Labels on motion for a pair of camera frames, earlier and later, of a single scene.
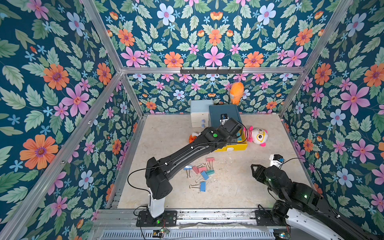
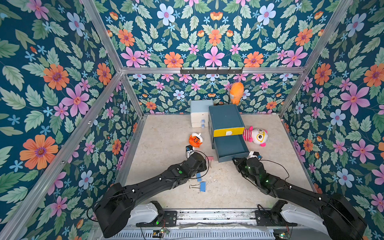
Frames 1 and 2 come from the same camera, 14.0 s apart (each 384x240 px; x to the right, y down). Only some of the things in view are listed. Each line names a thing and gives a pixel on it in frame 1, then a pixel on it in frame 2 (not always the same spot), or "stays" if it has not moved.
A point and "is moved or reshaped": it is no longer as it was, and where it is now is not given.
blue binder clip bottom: (202, 186) stays
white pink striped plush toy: (257, 135) stays
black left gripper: (233, 136) → (202, 165)
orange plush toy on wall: (236, 92) stays
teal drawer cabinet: (215, 111) stays
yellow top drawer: (242, 146) is moved or reshaped
